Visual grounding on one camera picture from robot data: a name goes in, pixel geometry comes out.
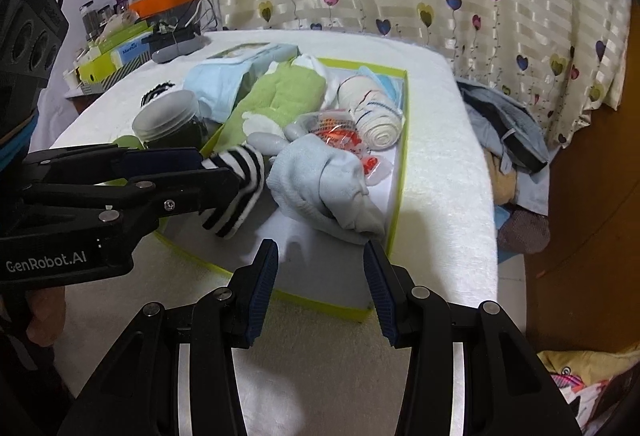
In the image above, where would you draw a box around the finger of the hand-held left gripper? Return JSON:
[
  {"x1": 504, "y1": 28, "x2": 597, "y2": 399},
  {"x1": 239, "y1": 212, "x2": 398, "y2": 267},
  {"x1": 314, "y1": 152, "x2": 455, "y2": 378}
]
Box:
[
  {"x1": 25, "y1": 143, "x2": 206, "y2": 183},
  {"x1": 24, "y1": 165, "x2": 242, "y2": 231}
]

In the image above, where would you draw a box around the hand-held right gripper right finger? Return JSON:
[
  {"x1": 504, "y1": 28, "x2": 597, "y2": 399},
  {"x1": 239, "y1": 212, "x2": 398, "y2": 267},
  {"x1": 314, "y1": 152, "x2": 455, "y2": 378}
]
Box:
[{"x1": 363, "y1": 240, "x2": 583, "y2": 436}]

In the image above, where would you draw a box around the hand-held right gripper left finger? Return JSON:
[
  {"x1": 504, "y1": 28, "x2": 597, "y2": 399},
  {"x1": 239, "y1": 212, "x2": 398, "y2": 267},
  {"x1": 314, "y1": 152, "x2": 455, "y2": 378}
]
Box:
[{"x1": 60, "y1": 238, "x2": 280, "y2": 436}]

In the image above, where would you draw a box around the small black white striped sock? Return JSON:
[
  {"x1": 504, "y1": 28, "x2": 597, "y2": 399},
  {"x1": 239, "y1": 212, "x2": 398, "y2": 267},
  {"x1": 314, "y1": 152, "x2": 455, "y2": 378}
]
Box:
[{"x1": 200, "y1": 143, "x2": 266, "y2": 239}]

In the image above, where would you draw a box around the white box with green rim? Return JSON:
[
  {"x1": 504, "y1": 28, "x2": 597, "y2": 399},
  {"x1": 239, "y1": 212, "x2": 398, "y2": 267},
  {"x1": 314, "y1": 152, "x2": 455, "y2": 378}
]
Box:
[{"x1": 152, "y1": 57, "x2": 412, "y2": 323}]

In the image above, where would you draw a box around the light blue sock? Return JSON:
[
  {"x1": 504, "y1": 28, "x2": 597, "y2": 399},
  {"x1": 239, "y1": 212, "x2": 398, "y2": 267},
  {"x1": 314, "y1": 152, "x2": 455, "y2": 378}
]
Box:
[{"x1": 266, "y1": 133, "x2": 387, "y2": 245}]

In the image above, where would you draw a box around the green sock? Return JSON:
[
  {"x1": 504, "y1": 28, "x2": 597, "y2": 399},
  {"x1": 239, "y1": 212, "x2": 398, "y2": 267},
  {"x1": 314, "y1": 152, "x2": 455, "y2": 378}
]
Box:
[{"x1": 220, "y1": 63, "x2": 328, "y2": 152}]

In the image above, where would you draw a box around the orange print plastic packet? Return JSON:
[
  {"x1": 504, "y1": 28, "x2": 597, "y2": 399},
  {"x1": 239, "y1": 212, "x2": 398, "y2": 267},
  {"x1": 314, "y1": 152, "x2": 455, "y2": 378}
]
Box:
[{"x1": 290, "y1": 108, "x2": 386, "y2": 187}]

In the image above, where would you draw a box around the cream sock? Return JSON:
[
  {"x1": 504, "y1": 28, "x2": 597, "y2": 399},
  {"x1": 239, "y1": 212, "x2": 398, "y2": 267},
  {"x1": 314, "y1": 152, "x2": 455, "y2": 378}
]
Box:
[{"x1": 336, "y1": 73, "x2": 405, "y2": 151}]

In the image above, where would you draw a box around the person's left hand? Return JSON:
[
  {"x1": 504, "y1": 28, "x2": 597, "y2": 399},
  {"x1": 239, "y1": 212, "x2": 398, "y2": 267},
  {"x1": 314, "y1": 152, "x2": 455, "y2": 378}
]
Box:
[{"x1": 25, "y1": 288, "x2": 68, "y2": 347}]

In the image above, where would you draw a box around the grey jar with clear lid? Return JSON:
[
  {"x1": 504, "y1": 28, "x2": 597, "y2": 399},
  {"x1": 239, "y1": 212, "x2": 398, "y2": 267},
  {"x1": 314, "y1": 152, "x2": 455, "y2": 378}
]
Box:
[{"x1": 131, "y1": 91, "x2": 210, "y2": 149}]

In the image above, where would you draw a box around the large black white striped sock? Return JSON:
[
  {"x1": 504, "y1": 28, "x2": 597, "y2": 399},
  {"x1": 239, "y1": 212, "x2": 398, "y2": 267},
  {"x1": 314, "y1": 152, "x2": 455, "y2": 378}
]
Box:
[{"x1": 140, "y1": 83, "x2": 176, "y2": 109}]

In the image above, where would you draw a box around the light blue face mask pack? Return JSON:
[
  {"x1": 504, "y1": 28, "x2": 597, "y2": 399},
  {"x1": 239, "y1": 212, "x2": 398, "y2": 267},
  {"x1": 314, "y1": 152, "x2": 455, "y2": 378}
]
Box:
[{"x1": 182, "y1": 43, "x2": 301, "y2": 123}]

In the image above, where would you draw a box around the green yellow boxes stack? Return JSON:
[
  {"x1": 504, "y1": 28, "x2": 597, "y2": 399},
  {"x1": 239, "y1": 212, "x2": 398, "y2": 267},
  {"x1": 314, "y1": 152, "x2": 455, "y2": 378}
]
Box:
[{"x1": 77, "y1": 23, "x2": 153, "y2": 84}]

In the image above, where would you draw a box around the black grey headset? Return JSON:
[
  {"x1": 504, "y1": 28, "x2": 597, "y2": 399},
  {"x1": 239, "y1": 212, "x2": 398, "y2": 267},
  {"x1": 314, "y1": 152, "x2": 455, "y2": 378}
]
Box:
[{"x1": 150, "y1": 23, "x2": 206, "y2": 64}]

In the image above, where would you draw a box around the dark glass jar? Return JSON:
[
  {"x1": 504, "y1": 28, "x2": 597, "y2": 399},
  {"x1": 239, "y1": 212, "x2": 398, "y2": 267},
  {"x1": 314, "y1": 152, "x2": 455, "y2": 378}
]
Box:
[{"x1": 80, "y1": 1, "x2": 113, "y2": 39}]

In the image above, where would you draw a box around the orange basket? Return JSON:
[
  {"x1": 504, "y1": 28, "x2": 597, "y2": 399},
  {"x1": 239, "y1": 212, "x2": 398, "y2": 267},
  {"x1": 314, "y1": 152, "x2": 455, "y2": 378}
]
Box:
[{"x1": 129, "y1": 0, "x2": 201, "y2": 19}]

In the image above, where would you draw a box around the brown knitted sock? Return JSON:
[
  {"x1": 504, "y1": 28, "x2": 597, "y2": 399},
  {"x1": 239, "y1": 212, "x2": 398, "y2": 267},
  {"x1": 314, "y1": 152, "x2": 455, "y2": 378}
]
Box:
[{"x1": 497, "y1": 208, "x2": 551, "y2": 253}]

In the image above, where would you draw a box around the beige cloth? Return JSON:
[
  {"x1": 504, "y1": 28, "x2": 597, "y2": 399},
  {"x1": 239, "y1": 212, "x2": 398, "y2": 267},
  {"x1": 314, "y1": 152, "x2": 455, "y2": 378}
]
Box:
[{"x1": 487, "y1": 156, "x2": 521, "y2": 207}]

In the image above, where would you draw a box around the light blue cloth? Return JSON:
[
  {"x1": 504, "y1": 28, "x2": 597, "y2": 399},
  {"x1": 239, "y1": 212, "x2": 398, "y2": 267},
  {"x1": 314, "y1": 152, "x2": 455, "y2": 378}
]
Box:
[{"x1": 357, "y1": 68, "x2": 403, "y2": 109}]

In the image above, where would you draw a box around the yellow cloth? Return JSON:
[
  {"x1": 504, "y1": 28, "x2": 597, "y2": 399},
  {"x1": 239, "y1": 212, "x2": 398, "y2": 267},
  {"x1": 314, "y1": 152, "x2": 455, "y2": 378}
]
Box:
[{"x1": 537, "y1": 350, "x2": 640, "y2": 417}]

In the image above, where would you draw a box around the blue grey clothing pile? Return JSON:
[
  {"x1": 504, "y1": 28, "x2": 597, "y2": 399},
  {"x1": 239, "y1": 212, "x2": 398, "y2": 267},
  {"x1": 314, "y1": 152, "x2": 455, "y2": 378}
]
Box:
[{"x1": 457, "y1": 81, "x2": 551, "y2": 174}]

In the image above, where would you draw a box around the wooden wardrobe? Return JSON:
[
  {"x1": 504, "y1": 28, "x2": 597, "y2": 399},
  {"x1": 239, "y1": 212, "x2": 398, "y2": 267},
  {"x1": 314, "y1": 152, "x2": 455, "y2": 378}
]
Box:
[{"x1": 520, "y1": 0, "x2": 640, "y2": 367}]

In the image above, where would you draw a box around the pink printed sheet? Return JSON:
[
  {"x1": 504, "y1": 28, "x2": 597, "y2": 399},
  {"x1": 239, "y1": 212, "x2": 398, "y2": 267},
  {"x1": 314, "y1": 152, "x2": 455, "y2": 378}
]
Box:
[{"x1": 550, "y1": 371, "x2": 631, "y2": 436}]

